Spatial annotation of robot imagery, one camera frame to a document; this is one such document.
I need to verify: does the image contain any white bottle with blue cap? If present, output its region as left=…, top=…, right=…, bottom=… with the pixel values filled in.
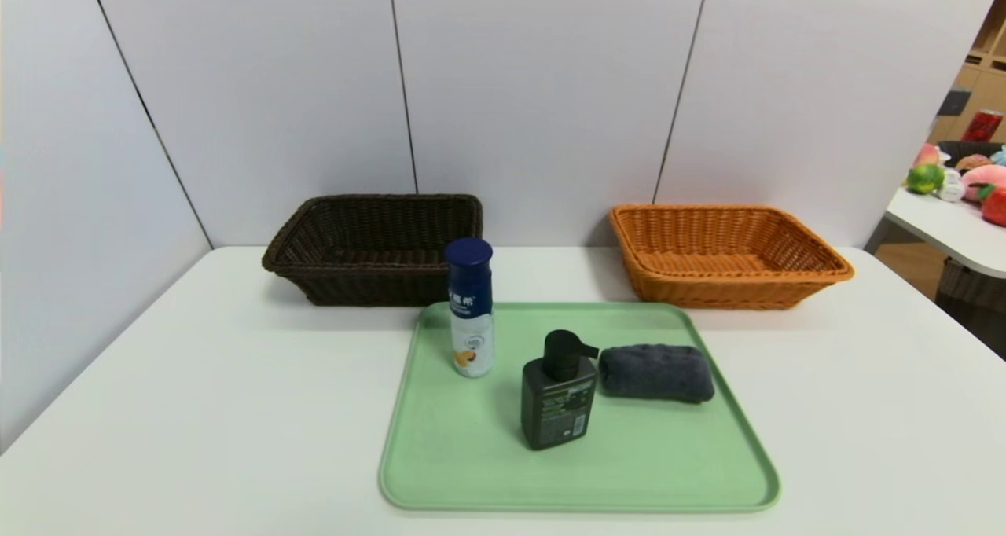
left=445, top=237, right=495, bottom=379

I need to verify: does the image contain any black pump dispenser bottle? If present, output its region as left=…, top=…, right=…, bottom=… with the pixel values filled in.
left=520, top=329, right=600, bottom=451

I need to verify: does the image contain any dark grey towel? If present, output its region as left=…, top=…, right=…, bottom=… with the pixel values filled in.
left=598, top=343, right=716, bottom=404

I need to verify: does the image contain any dark brown wicker basket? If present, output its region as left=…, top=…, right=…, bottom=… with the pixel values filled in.
left=262, top=194, right=484, bottom=307

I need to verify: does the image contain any orange wicker basket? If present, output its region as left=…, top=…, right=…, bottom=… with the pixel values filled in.
left=610, top=204, right=855, bottom=310

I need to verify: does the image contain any dark woven storage basket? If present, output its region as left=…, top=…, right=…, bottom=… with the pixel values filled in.
left=935, top=258, right=1006, bottom=310

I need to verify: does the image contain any black shallow basket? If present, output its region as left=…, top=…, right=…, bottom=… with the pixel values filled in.
left=938, top=140, right=1006, bottom=167

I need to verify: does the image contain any light green plastic tray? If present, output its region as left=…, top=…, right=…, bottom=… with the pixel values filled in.
left=379, top=301, right=781, bottom=513

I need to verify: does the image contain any green plush toy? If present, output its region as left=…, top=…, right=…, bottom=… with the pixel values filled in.
left=905, top=163, right=945, bottom=196

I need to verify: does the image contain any white side table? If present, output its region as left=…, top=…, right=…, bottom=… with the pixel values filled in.
left=885, top=186, right=1006, bottom=279

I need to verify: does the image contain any large pink plush toy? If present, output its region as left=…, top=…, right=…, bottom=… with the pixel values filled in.
left=962, top=164, right=1006, bottom=202

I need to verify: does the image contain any red plush toy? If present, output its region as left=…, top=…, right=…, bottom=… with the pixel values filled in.
left=979, top=184, right=1006, bottom=227

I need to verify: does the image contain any red drink can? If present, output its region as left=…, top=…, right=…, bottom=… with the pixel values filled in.
left=961, top=109, right=1004, bottom=143

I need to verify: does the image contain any wooden shelf unit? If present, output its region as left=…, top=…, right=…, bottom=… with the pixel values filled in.
left=927, top=0, right=1006, bottom=144

